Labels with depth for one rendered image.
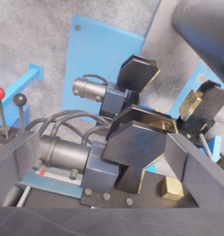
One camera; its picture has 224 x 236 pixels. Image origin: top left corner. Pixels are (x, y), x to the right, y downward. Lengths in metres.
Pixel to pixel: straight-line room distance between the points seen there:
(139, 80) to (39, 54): 0.96
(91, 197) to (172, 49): 1.01
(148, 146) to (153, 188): 0.30
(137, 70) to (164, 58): 0.43
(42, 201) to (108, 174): 0.23
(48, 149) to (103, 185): 0.22
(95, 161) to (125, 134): 0.16
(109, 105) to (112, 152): 0.47
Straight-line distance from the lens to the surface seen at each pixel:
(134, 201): 0.69
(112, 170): 0.55
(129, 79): 0.88
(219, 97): 1.03
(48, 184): 0.65
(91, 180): 0.60
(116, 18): 1.34
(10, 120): 1.78
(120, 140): 0.46
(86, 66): 1.33
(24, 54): 1.65
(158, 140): 0.46
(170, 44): 1.23
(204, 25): 0.70
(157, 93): 1.37
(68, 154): 0.59
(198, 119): 1.08
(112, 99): 0.91
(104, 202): 0.65
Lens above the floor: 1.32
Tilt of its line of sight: 51 degrees down
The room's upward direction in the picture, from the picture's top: 170 degrees counter-clockwise
